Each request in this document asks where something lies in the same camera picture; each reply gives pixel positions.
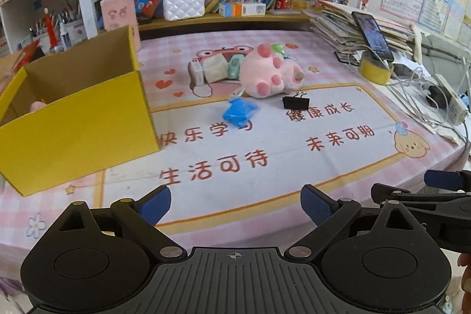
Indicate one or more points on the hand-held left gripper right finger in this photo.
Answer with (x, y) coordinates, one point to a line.
(313, 205)

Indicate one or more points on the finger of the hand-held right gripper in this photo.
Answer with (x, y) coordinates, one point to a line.
(415, 194)
(443, 179)

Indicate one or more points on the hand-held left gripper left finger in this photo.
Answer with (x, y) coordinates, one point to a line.
(157, 203)

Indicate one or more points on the black binder clip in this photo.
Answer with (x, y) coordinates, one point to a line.
(296, 103)

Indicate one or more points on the yellow cardboard box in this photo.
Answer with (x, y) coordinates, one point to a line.
(73, 137)

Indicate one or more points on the blue plastic toy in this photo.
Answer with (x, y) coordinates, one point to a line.
(239, 113)

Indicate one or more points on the small white box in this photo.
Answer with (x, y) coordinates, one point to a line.
(195, 74)

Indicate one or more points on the pink plush toy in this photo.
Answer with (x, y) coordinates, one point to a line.
(265, 73)

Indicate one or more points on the person's right hand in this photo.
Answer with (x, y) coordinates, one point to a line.
(466, 271)

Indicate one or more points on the pink printed desk mat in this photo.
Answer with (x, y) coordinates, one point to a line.
(257, 152)

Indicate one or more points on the white power strip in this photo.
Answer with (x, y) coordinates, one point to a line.
(454, 102)

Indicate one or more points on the black charger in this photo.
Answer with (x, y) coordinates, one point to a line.
(437, 97)

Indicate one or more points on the yellow tape roll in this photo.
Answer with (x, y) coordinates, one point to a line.
(373, 71)

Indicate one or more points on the beige cube eraser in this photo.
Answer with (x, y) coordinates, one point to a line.
(215, 68)

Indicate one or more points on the small pink soft toy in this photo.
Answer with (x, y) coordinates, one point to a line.
(38, 106)

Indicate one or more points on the mint green stapler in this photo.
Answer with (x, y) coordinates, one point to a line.
(235, 67)

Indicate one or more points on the black smartphone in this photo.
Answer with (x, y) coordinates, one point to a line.
(373, 36)

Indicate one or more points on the green plastic toy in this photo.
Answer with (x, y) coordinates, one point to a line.
(278, 49)

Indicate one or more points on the stack of paper booklets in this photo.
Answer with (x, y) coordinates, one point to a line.
(338, 25)

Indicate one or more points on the pink paper box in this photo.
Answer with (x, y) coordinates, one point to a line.
(117, 14)

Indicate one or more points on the white pen holder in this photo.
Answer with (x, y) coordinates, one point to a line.
(71, 29)

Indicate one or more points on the orange white medicine box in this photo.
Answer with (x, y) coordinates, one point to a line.
(243, 9)

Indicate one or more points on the white side shelf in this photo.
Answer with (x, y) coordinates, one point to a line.
(22, 12)

